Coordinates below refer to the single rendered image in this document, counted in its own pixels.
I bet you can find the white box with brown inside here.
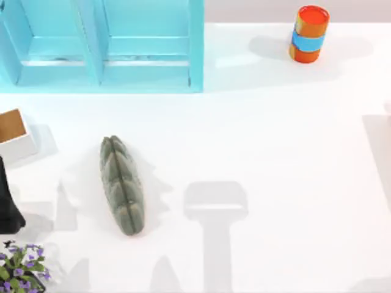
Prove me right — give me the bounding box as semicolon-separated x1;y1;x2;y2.
0;108;40;164

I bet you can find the grey-green ridged bread loaf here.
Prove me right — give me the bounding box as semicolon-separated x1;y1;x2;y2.
100;135;147;237

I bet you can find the orange and blue can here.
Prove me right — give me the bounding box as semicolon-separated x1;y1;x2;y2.
288;4;331;64

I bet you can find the light blue rack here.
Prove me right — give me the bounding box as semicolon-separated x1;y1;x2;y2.
0;0;205;94

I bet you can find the purple flower plant pot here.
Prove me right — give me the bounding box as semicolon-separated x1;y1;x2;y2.
0;240;52;293

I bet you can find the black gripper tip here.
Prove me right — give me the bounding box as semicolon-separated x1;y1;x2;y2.
0;156;27;235

